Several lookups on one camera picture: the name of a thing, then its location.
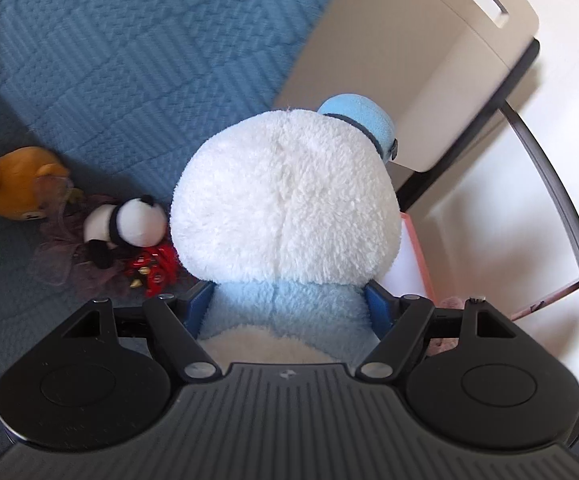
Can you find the purple organza bag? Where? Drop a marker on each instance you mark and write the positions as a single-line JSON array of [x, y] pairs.
[[61, 255]]

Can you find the blue textured sofa cover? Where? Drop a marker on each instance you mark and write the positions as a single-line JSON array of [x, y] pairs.
[[119, 60]]

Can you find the pink storage box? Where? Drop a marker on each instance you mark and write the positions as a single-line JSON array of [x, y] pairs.
[[414, 260]]

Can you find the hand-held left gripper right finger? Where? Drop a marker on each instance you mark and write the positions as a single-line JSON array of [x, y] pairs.
[[380, 312]]

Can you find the black curved metal bar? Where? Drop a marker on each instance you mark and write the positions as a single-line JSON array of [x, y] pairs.
[[569, 200]]

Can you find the white and blue plush toy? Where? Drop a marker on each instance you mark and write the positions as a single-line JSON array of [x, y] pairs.
[[289, 195]]

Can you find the small panda plush toy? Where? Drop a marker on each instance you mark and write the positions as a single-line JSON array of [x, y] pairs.
[[129, 220]]

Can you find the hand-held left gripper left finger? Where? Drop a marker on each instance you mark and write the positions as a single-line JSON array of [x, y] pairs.
[[198, 310]]

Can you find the brown bear plush blue shirt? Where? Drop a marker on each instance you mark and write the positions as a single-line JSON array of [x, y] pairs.
[[16, 185]]

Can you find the red knot ornament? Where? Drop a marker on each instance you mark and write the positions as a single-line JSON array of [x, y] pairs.
[[154, 267]]

